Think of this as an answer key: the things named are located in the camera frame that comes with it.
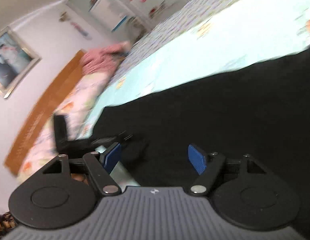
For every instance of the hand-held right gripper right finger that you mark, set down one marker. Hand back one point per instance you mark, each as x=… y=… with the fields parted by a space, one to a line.
x=197 y=160

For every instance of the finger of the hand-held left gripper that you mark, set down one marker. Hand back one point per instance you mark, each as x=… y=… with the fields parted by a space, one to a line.
x=112 y=139

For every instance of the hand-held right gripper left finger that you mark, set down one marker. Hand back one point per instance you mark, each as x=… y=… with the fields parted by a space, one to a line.
x=112 y=155

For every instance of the black pants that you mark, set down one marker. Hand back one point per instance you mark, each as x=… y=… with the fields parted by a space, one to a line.
x=220 y=105

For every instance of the wooden headboard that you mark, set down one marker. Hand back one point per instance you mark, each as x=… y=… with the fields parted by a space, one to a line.
x=44 y=105

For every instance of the floral pillow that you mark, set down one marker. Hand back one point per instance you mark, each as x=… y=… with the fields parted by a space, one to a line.
x=77 y=100

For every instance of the pink fluffy garment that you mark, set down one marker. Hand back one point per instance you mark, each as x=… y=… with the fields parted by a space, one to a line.
x=102 y=57

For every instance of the mint bee print quilt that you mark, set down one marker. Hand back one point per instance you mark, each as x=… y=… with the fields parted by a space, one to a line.
x=195 y=55

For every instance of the white chart with blue border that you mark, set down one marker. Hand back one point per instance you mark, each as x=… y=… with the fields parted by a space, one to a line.
x=107 y=15

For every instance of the purple floral bed sheet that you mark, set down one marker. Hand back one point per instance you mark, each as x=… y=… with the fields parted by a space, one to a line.
x=175 y=22

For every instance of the framed wall picture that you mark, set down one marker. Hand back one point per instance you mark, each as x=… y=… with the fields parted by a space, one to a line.
x=9 y=60

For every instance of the long red blue wall ornament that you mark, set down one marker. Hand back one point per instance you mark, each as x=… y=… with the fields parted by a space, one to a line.
x=81 y=30

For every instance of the small wall ornament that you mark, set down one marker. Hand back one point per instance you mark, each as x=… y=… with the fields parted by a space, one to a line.
x=63 y=17

